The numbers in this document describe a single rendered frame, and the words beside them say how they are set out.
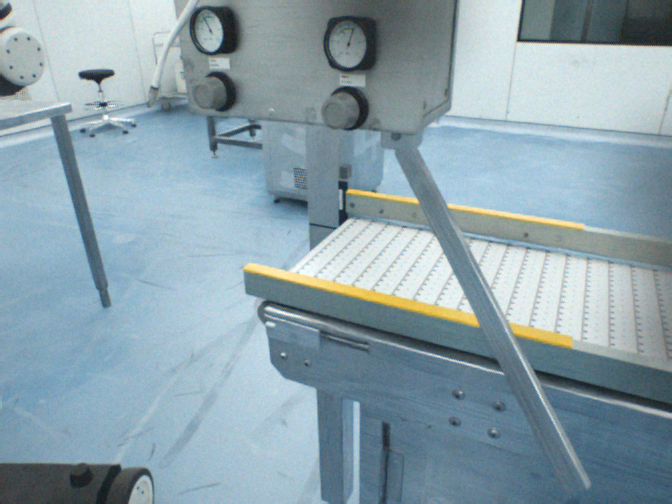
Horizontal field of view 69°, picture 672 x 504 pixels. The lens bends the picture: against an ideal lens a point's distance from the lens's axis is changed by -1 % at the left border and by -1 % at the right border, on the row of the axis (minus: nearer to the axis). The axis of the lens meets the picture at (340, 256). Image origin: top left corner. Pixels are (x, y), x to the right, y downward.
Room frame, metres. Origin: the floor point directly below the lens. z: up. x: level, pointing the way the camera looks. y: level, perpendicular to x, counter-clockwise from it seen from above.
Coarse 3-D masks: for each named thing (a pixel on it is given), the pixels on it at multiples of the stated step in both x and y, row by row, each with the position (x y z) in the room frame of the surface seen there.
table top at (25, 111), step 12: (0, 108) 1.84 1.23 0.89; (12, 108) 1.84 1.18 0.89; (24, 108) 1.83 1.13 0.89; (36, 108) 1.83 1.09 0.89; (48, 108) 1.83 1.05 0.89; (60, 108) 1.88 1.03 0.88; (72, 108) 1.93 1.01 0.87; (0, 120) 1.64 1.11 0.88; (12, 120) 1.68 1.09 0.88; (24, 120) 1.72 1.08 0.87; (36, 120) 1.77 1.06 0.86
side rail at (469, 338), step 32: (256, 288) 0.48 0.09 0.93; (288, 288) 0.46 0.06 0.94; (352, 320) 0.43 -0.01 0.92; (384, 320) 0.41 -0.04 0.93; (416, 320) 0.40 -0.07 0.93; (448, 320) 0.39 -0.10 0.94; (480, 352) 0.37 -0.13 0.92; (544, 352) 0.35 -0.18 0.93; (576, 352) 0.34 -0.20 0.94; (608, 352) 0.33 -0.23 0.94; (608, 384) 0.32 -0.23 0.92; (640, 384) 0.32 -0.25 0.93
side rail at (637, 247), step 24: (384, 216) 0.70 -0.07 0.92; (408, 216) 0.69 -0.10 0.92; (456, 216) 0.66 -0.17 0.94; (480, 216) 0.64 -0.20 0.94; (528, 240) 0.61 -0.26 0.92; (552, 240) 0.60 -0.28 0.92; (576, 240) 0.59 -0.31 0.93; (600, 240) 0.57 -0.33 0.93; (624, 240) 0.56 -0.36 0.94; (648, 240) 0.55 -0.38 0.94
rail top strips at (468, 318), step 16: (352, 192) 0.73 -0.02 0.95; (368, 192) 0.73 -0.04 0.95; (464, 208) 0.66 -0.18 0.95; (544, 224) 0.60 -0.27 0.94; (560, 224) 0.60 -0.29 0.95; (576, 224) 0.60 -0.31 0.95; (256, 272) 0.48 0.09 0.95; (272, 272) 0.48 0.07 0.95; (288, 272) 0.48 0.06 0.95; (320, 288) 0.45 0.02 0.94; (336, 288) 0.44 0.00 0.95; (352, 288) 0.44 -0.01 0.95; (384, 304) 0.41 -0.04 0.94; (400, 304) 0.41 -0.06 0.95; (416, 304) 0.41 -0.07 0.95; (432, 304) 0.41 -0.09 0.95; (464, 320) 0.38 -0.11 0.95; (528, 336) 0.36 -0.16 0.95; (544, 336) 0.36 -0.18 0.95; (560, 336) 0.35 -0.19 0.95
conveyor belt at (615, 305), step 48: (336, 240) 0.64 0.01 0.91; (384, 240) 0.64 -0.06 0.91; (432, 240) 0.63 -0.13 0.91; (480, 240) 0.63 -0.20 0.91; (384, 288) 0.50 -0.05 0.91; (432, 288) 0.50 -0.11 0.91; (528, 288) 0.50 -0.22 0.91; (576, 288) 0.50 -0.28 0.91; (624, 288) 0.50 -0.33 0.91; (576, 336) 0.41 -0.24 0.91; (624, 336) 0.40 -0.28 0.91
